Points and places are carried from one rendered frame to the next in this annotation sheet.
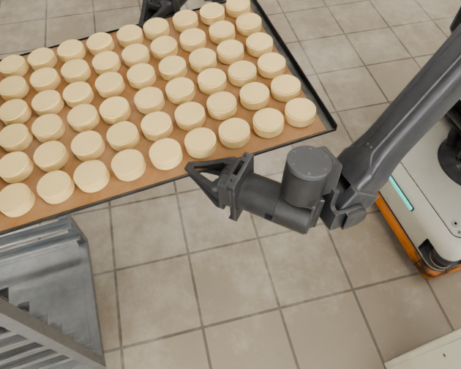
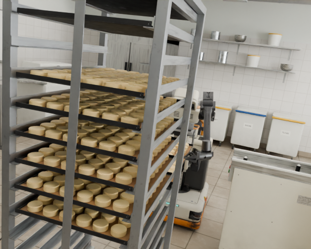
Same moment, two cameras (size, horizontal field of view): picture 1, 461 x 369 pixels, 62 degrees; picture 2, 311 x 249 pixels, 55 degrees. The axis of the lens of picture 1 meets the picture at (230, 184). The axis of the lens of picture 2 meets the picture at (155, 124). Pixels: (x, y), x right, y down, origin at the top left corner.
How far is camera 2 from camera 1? 171 cm
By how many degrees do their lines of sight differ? 61
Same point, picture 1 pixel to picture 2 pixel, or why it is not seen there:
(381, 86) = not seen: hidden behind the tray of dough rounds
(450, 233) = (194, 203)
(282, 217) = (207, 155)
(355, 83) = not seen: hidden behind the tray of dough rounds
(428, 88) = (208, 126)
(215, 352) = not seen: outside the picture
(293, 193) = (208, 146)
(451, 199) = (183, 196)
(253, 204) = (202, 155)
